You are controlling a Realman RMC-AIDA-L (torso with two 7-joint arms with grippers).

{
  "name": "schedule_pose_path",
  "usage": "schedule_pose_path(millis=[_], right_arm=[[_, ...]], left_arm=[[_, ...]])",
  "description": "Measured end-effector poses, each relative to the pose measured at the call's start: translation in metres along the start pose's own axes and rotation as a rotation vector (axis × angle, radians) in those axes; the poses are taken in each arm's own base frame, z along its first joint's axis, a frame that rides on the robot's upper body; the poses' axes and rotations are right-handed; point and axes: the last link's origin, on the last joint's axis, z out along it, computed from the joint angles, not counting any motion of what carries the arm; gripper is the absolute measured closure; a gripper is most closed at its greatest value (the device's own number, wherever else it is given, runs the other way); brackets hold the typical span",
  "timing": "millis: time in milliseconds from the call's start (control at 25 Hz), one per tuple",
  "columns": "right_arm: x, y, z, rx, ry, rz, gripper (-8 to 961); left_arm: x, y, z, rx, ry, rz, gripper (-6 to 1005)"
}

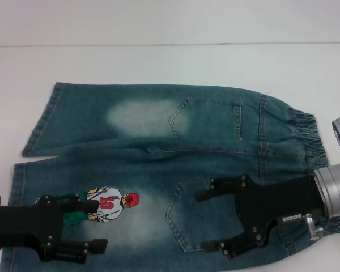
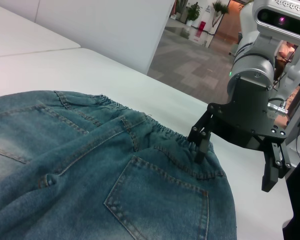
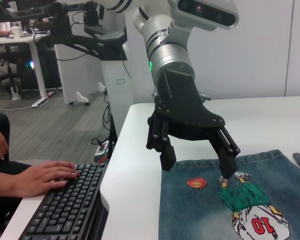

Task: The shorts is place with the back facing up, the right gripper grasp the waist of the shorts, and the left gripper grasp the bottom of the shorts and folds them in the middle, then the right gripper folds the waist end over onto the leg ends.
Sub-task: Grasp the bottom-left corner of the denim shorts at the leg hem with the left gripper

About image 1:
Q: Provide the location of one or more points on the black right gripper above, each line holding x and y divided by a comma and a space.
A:
272, 198

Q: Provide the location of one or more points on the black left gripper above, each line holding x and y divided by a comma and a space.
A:
22, 219

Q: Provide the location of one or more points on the blue denim shorts with print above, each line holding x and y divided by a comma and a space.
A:
215, 127

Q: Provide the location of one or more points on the metal plug on right wrist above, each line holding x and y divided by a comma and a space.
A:
310, 224

